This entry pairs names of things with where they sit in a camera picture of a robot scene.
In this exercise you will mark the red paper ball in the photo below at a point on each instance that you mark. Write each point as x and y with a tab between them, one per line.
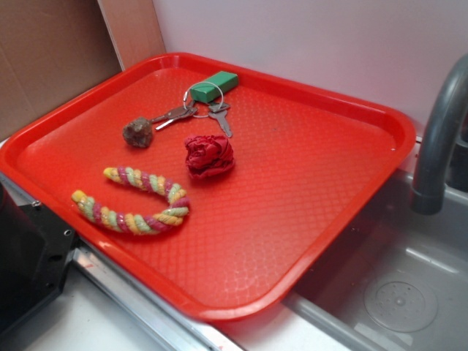
208	155

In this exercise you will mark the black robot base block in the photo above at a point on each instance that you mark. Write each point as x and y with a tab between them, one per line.
36	248

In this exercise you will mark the red plastic tray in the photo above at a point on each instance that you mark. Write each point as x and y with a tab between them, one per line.
306	161

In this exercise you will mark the silver key right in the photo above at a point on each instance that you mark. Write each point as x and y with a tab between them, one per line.
219	112

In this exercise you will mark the silver keys left pair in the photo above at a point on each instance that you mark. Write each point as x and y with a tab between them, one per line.
173	115

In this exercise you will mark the green rectangular block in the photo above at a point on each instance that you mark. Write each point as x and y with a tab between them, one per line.
213	87

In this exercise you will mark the brown rock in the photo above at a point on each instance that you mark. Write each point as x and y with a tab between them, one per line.
138	133

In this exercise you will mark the grey toy sink basin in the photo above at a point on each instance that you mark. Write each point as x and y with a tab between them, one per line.
393	279

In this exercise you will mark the grey toy faucet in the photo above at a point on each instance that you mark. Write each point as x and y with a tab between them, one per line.
442	158

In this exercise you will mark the brown cardboard panel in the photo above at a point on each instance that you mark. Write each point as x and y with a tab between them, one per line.
52	51

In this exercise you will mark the multicolour twisted rope toy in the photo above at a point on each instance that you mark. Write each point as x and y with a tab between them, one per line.
136	224

